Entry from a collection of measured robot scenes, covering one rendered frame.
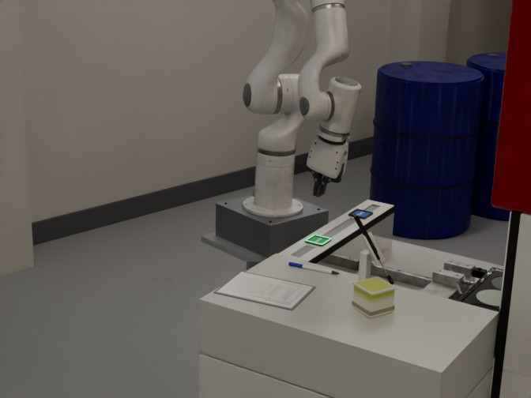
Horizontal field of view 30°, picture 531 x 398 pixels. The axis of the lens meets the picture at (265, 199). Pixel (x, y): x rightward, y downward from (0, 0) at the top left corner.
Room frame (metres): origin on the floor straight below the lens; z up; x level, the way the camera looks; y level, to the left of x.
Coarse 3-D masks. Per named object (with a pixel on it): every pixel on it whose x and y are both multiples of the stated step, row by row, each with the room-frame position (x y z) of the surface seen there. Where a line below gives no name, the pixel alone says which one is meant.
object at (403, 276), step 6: (372, 264) 2.67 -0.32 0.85; (372, 270) 2.66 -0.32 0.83; (378, 270) 2.65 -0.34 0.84; (384, 270) 2.64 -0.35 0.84; (390, 270) 2.63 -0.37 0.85; (396, 270) 2.63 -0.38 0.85; (402, 270) 2.63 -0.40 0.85; (384, 276) 2.64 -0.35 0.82; (396, 276) 2.62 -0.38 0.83; (402, 276) 2.61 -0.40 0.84; (408, 276) 2.60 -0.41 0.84; (414, 276) 2.59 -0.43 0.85; (420, 276) 2.59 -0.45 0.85; (426, 276) 2.59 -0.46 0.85; (402, 282) 2.61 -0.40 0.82; (408, 282) 2.60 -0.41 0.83; (414, 282) 2.59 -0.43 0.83; (420, 282) 2.58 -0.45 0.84; (426, 282) 2.57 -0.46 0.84; (468, 288) 2.52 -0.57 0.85
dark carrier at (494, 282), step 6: (492, 276) 2.49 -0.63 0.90; (498, 276) 2.49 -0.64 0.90; (486, 282) 2.45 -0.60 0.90; (492, 282) 2.45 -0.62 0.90; (498, 282) 2.45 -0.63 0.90; (480, 288) 2.41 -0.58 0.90; (486, 288) 2.41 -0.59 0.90; (492, 288) 2.41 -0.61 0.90; (498, 288) 2.41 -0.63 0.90; (474, 294) 2.37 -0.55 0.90; (468, 300) 2.33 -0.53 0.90; (474, 300) 2.33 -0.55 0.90; (480, 306) 2.30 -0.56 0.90; (486, 306) 2.30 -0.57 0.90; (492, 306) 2.30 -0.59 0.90; (498, 306) 2.30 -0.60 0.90
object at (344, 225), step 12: (360, 204) 2.88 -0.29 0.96; (372, 204) 2.89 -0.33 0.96; (384, 204) 2.89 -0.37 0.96; (348, 216) 2.77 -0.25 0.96; (372, 216) 2.77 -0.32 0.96; (324, 228) 2.67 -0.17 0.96; (336, 228) 2.68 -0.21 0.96; (348, 228) 2.67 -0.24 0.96; (300, 240) 2.57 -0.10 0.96; (336, 240) 2.58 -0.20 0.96; (288, 252) 2.48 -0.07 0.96; (300, 252) 2.49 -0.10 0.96; (312, 252) 2.49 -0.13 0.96
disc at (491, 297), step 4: (480, 292) 2.38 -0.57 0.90; (484, 292) 2.38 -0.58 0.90; (488, 292) 2.38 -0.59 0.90; (492, 292) 2.39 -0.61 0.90; (496, 292) 2.39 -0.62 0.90; (500, 292) 2.39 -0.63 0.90; (476, 296) 2.36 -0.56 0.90; (480, 296) 2.36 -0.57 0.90; (484, 296) 2.36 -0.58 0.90; (488, 296) 2.36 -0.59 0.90; (492, 296) 2.36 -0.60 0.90; (496, 296) 2.36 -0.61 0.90; (480, 300) 2.33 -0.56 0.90; (484, 300) 2.34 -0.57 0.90; (488, 300) 2.34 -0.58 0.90; (492, 300) 2.34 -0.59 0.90; (496, 300) 2.34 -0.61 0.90; (488, 304) 2.31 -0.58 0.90; (492, 304) 2.31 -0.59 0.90; (496, 304) 2.31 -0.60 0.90
